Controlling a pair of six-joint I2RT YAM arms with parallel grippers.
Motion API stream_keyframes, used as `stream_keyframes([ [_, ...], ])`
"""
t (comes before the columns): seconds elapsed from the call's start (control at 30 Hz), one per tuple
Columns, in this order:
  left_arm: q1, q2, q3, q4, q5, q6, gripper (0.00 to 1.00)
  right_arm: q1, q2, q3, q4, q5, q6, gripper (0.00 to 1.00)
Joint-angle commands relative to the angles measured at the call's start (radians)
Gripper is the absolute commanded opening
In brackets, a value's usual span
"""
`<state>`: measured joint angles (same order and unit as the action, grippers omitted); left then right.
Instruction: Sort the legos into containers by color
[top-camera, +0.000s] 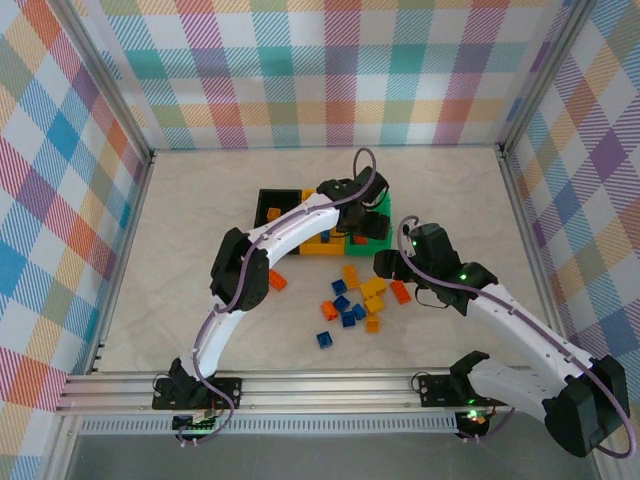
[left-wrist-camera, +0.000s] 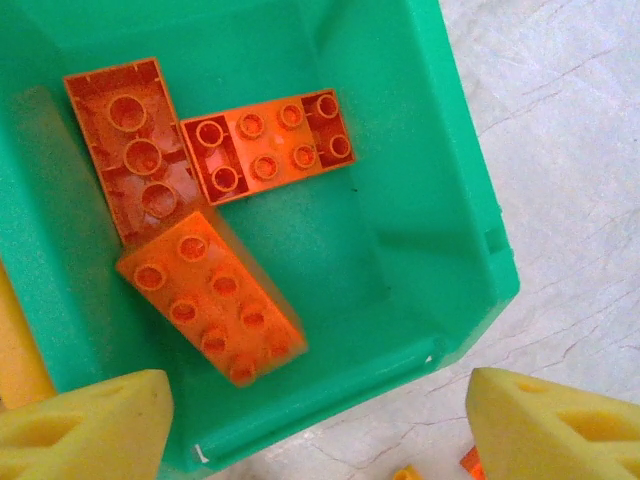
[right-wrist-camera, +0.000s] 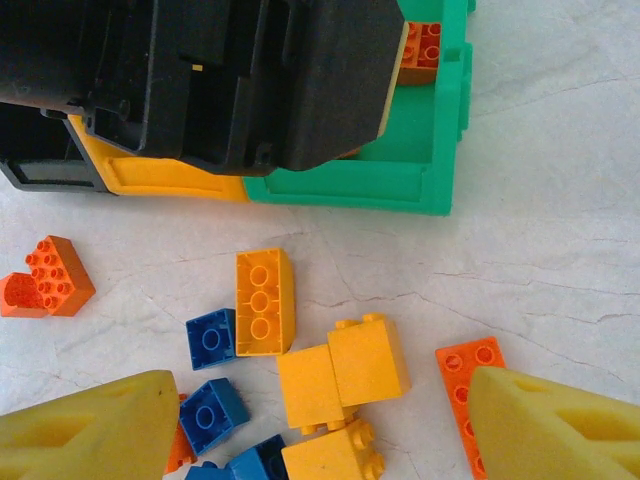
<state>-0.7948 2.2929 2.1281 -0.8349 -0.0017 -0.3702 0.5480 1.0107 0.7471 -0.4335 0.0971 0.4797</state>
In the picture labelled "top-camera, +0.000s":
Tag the green plastic bin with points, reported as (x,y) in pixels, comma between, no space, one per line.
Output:
(360,251)

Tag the aluminium side rail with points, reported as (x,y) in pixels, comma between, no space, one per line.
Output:
(526,225)
(125,250)

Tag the aluminium frame post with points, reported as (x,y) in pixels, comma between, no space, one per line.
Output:
(546,75)
(109,75)

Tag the yellow plastic bin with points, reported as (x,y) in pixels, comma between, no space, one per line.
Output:
(320,249)

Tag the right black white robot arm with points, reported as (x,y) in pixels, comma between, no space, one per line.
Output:
(520,325)

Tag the orange lego brick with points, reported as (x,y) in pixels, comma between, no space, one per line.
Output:
(329,310)
(361,241)
(278,281)
(400,292)

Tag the yellow lego brick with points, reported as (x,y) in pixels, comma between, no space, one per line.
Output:
(373,324)
(273,214)
(374,305)
(351,276)
(367,292)
(380,285)

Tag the black plastic bin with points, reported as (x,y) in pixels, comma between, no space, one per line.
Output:
(287,200)

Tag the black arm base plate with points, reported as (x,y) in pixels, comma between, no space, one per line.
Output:
(162,400)
(435,390)

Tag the long aluminium mounting rail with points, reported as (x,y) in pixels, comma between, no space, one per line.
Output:
(325,387)

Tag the small controller circuit board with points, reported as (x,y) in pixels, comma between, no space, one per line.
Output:
(475,419)
(192,424)

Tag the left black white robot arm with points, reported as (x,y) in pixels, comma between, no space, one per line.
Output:
(300,230)

